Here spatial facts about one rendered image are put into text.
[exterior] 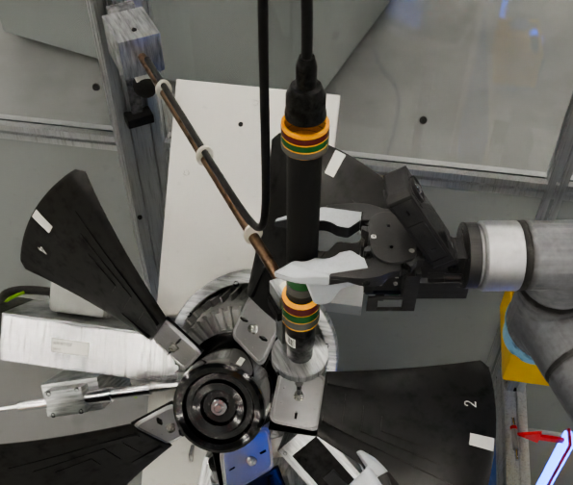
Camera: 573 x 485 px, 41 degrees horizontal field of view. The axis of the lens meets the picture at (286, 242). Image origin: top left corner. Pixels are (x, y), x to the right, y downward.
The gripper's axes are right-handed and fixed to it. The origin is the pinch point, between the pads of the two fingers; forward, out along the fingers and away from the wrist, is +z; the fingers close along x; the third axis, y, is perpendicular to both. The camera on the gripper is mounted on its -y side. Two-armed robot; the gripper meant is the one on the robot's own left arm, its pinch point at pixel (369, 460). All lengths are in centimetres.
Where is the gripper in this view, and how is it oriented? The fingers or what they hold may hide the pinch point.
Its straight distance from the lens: 100.9
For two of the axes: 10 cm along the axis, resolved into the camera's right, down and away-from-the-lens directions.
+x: 1.0, 6.5, 7.6
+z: -4.6, -6.5, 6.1
